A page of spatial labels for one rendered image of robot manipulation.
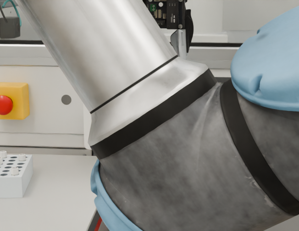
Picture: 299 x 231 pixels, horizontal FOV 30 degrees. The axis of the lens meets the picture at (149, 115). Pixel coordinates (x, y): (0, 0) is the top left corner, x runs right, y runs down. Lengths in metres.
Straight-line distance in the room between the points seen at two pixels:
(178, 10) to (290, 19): 0.48
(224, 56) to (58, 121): 0.38
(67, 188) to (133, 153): 0.61
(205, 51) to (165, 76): 0.73
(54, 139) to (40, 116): 0.06
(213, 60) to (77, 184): 0.37
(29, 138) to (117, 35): 0.84
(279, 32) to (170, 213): 0.15
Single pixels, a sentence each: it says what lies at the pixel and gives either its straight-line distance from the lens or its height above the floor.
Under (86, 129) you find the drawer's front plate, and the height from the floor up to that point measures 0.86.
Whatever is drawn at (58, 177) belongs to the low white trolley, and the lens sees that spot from 1.07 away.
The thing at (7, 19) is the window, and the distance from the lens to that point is 1.22.
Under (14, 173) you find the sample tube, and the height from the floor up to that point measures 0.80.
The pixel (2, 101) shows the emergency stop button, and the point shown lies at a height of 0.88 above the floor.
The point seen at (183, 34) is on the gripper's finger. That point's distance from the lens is 0.95.
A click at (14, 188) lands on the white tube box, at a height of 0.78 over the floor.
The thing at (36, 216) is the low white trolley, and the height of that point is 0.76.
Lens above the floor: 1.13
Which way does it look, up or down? 14 degrees down
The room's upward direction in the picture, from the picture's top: straight up
